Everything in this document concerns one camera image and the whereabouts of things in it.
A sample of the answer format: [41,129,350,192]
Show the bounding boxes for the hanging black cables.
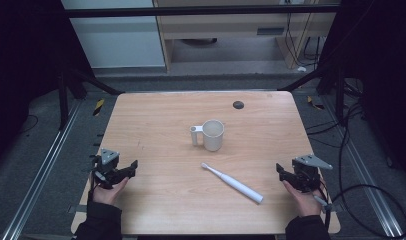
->
[284,12,323,68]

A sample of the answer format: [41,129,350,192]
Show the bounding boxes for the person's left hand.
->
[90,176,131,206]

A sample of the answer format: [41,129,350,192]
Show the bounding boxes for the long black floor cable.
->
[305,78,406,240]

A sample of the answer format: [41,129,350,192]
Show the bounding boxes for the black horizontal frame bar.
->
[63,4,341,19]

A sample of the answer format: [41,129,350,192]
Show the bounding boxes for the white cabinet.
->
[60,0,167,70]

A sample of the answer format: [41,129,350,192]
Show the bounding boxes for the grey plug with black cable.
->
[312,194,333,232]

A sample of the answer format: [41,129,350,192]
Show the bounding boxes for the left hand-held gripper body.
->
[90,147,121,190]

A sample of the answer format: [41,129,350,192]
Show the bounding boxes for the black metal stand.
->
[56,64,126,132]
[276,61,347,126]

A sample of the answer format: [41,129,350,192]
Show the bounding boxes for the metal floor rail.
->
[319,94,406,240]
[0,98,83,240]

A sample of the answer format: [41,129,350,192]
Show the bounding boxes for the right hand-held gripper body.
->
[290,153,334,194]

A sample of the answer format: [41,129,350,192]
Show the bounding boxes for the person's right hand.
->
[282,178,326,218]

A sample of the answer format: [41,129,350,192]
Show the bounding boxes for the yellow black tape strip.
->
[306,95,326,111]
[92,98,106,117]

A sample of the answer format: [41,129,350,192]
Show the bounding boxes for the black curtain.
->
[317,0,406,186]
[0,0,95,169]

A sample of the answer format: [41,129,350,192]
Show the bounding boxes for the white cup with handle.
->
[189,118,226,153]

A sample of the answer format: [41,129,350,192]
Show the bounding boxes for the light wooden desk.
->
[152,0,341,73]

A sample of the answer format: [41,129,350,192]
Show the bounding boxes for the white electric toothbrush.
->
[200,162,265,205]

